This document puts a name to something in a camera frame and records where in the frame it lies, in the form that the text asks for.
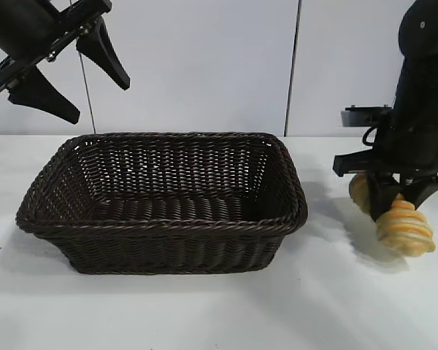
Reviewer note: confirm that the long striped bread loaf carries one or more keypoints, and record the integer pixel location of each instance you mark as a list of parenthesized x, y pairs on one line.
[(405, 229)]

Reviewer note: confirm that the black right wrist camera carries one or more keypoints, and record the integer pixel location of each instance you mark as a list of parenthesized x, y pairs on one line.
[(365, 116)]

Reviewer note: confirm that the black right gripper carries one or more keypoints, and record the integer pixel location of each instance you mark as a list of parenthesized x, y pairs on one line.
[(409, 153)]

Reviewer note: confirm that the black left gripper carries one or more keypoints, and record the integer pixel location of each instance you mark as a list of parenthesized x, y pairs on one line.
[(29, 25)]

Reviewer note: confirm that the dark brown wicker basket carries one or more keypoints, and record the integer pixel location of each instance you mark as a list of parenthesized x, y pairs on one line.
[(160, 237)]

